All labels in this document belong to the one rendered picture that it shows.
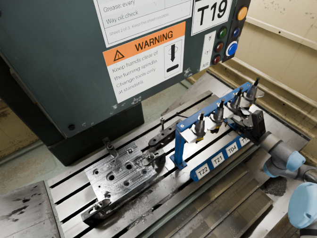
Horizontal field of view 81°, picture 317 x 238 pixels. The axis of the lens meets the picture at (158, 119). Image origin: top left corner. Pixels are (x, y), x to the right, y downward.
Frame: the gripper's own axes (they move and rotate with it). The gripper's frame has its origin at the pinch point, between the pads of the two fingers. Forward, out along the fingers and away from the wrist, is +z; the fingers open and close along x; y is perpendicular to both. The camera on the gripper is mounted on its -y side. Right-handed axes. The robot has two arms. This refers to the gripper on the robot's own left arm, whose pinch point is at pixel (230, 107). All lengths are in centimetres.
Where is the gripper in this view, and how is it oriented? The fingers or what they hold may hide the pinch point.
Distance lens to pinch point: 95.9
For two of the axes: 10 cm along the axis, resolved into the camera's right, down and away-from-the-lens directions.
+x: 8.2, -4.6, 3.4
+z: -5.7, -6.3, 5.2
